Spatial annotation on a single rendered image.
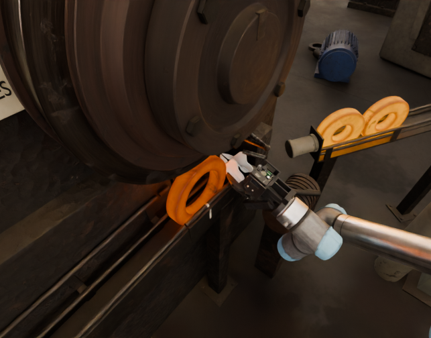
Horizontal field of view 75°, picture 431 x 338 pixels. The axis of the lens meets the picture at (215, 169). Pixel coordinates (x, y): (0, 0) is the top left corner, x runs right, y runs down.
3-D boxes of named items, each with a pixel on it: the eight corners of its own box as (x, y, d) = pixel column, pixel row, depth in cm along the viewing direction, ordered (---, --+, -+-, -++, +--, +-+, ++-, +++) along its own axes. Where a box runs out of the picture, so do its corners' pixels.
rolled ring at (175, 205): (228, 144, 66) (216, 138, 67) (171, 192, 56) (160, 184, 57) (225, 192, 79) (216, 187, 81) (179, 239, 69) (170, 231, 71)
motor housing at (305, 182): (247, 269, 132) (261, 201, 92) (272, 237, 143) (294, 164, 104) (271, 287, 126) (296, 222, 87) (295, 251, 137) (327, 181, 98)
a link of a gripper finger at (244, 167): (232, 138, 73) (259, 161, 71) (226, 151, 78) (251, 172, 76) (225, 144, 71) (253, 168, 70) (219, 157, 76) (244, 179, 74)
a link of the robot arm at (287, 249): (312, 247, 83) (334, 237, 74) (286, 268, 79) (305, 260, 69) (295, 225, 86) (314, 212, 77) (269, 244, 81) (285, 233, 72)
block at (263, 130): (224, 180, 95) (226, 124, 78) (238, 167, 99) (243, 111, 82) (250, 196, 91) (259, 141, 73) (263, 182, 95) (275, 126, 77)
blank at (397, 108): (365, 102, 87) (372, 108, 85) (409, 90, 88) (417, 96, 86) (352, 139, 98) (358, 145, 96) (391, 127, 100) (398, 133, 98)
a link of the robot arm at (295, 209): (297, 214, 74) (282, 235, 70) (284, 202, 75) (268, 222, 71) (312, 202, 68) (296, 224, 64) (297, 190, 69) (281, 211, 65)
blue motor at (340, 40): (311, 84, 244) (322, 44, 219) (318, 56, 281) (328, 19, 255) (348, 90, 237) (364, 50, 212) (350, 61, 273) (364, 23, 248)
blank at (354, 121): (319, 114, 85) (324, 121, 83) (364, 102, 87) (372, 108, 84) (311, 150, 97) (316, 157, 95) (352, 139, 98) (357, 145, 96)
